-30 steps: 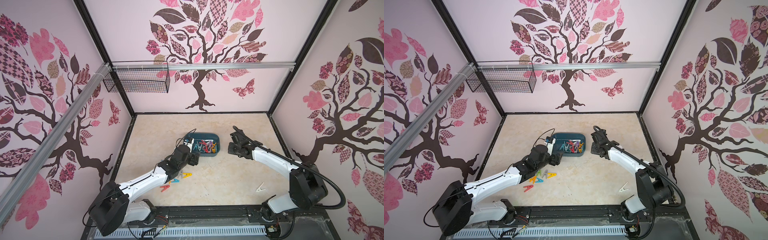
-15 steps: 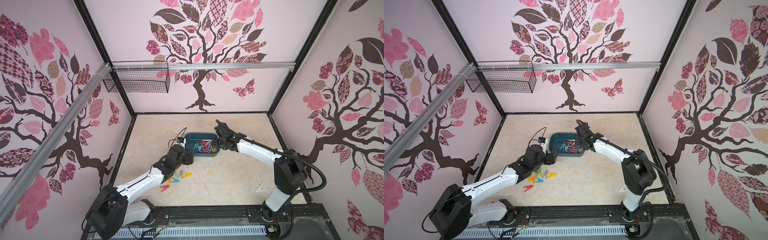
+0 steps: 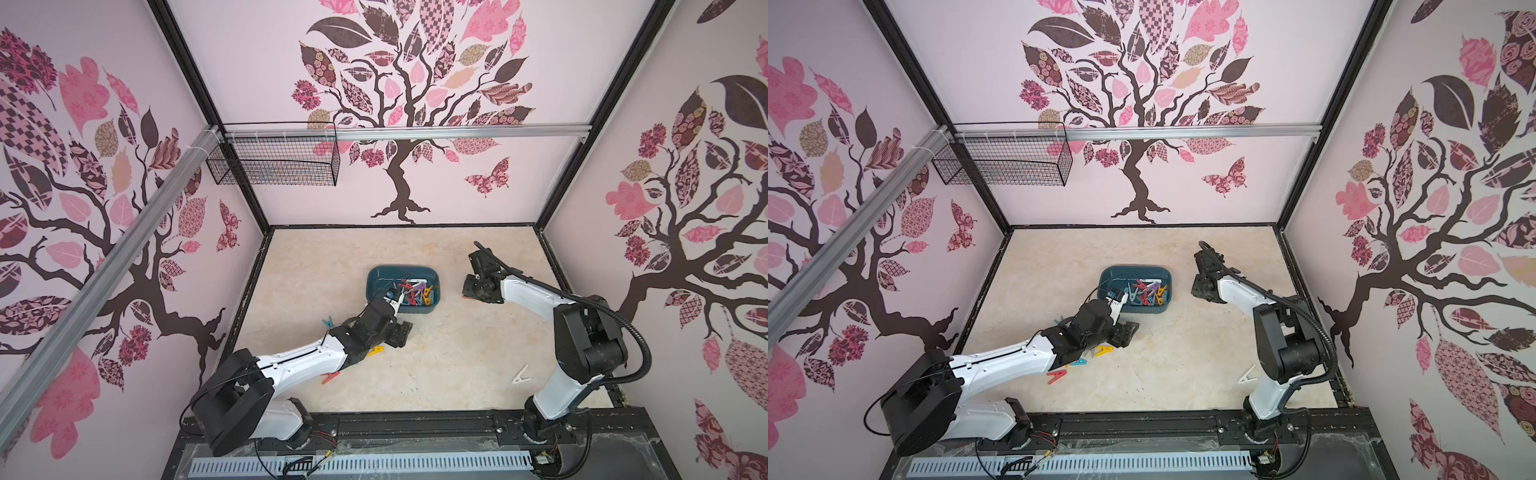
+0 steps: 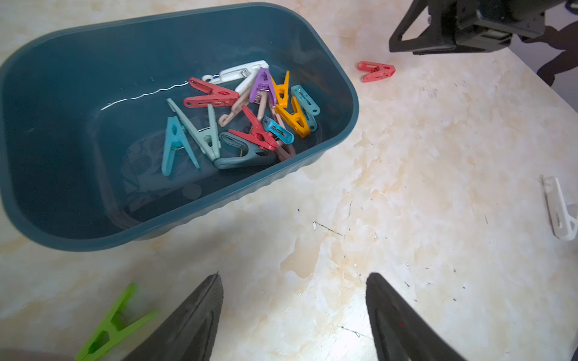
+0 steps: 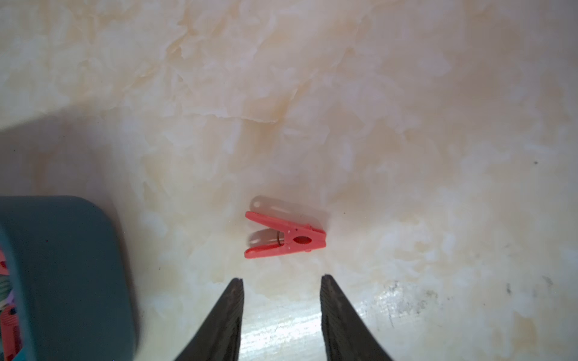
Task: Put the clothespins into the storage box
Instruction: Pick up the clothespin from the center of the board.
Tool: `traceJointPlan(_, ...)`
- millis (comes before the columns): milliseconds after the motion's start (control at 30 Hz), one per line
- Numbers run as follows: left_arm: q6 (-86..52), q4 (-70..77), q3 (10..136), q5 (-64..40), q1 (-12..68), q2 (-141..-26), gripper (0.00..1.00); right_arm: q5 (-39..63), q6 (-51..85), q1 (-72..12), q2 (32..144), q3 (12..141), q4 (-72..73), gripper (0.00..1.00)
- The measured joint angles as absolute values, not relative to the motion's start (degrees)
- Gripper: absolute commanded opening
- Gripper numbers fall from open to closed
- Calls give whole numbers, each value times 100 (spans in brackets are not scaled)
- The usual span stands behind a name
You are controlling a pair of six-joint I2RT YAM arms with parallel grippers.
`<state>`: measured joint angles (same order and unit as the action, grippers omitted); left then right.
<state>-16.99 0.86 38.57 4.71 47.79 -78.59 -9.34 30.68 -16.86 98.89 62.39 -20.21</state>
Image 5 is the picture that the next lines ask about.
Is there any red clothespin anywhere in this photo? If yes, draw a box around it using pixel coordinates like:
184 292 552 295
245 211 327 259

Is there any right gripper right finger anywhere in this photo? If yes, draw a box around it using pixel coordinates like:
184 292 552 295
320 275 392 361

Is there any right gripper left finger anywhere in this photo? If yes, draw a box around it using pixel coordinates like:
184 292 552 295
176 278 245 360

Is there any teal plastic storage box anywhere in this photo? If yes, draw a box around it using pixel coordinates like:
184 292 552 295
1 196 137 360

